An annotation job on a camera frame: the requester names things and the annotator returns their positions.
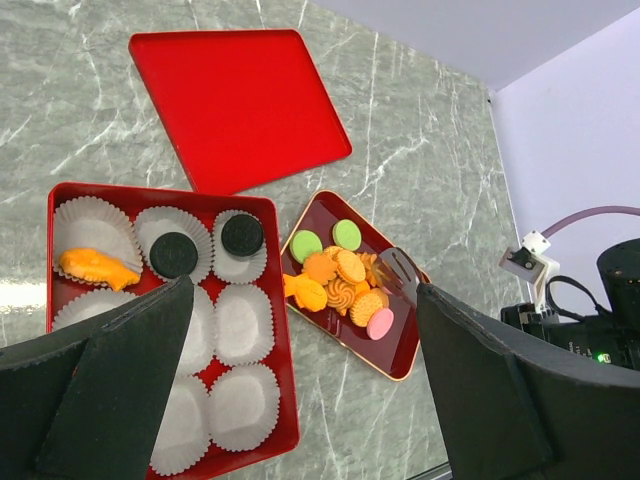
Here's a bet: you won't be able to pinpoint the red cookie box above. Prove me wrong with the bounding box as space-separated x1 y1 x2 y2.
45 182 300 479

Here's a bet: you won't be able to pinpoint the orange fish cookie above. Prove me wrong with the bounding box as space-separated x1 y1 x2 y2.
58 248 141 291

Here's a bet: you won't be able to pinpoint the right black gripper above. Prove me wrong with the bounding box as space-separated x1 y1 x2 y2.
500 303 625 367

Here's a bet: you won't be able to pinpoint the orange flower cookie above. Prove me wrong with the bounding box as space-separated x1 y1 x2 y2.
302 252 337 286

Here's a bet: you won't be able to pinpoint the black sandwich cookie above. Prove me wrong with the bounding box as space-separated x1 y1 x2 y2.
221 214 264 257
149 232 198 279

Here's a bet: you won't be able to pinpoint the dark red gold-rimmed tray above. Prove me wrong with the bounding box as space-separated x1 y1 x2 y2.
287 190 420 381

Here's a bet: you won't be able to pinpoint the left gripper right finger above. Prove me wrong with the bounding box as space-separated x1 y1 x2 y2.
417 283 639 479

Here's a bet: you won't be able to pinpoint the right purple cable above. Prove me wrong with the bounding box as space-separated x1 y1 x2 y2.
542 205 640 239

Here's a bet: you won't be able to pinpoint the green round cookie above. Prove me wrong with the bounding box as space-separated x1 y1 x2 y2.
289 230 324 264

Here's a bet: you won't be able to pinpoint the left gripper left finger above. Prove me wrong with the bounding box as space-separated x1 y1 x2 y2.
1 276 194 479

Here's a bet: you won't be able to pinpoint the red box lid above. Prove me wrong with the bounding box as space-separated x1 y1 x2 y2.
129 29 353 195

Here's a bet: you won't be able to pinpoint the metal tongs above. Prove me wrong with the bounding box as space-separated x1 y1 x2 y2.
372 247 429 307

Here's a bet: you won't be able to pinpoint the orange swirl cookie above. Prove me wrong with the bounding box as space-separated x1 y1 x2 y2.
325 278 356 316

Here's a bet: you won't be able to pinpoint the orange sandwich cookie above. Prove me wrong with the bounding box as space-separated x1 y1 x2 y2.
349 288 390 327

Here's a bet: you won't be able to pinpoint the pink round cookie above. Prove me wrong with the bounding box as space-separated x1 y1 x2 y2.
366 308 395 341

